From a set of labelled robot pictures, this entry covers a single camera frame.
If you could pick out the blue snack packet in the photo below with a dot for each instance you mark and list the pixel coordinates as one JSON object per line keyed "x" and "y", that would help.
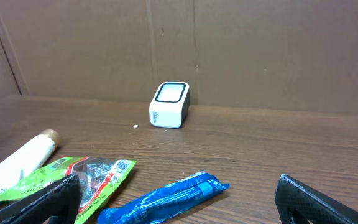
{"x": 166, "y": 202}

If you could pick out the green snack bag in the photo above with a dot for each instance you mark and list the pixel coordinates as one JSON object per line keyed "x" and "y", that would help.
{"x": 99, "y": 178}

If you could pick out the white tube with gold cap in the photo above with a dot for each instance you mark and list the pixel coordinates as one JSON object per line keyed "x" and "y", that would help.
{"x": 31, "y": 156}

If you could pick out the white barcode scanner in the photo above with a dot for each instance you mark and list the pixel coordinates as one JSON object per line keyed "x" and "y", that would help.
{"x": 170, "y": 104}

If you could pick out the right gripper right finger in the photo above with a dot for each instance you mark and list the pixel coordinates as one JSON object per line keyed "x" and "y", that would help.
{"x": 299, "y": 203}

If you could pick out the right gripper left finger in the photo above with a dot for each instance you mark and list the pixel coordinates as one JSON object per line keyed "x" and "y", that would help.
{"x": 57, "y": 203}

